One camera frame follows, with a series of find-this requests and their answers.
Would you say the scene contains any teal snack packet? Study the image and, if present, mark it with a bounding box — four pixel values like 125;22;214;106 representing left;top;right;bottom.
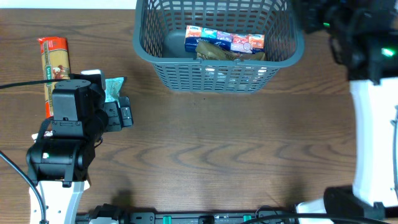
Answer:
105;77;125;103

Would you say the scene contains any colourful tissue pack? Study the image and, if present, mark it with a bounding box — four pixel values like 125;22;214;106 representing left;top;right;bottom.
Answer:
184;26;265;54

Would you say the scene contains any gold foil snack bag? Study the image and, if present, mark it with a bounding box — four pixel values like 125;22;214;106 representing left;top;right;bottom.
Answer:
195;41;266;61

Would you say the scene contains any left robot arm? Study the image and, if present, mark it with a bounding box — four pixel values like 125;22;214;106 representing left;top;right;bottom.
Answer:
26;70;134;223

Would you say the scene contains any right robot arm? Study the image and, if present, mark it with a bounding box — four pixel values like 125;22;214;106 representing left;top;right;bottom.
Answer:
293;0;397;223

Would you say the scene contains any white tan pouch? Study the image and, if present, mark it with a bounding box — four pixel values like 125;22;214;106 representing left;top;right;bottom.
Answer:
32;131;53;142

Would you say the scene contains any spaghetti pasta packet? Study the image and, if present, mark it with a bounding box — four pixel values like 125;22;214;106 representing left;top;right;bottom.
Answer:
37;36;71;118

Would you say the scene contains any grey plastic basket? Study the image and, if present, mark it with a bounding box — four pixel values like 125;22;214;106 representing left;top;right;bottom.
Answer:
132;0;304;93

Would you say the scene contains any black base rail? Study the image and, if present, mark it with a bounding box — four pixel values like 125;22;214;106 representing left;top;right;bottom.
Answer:
76;203;360;224

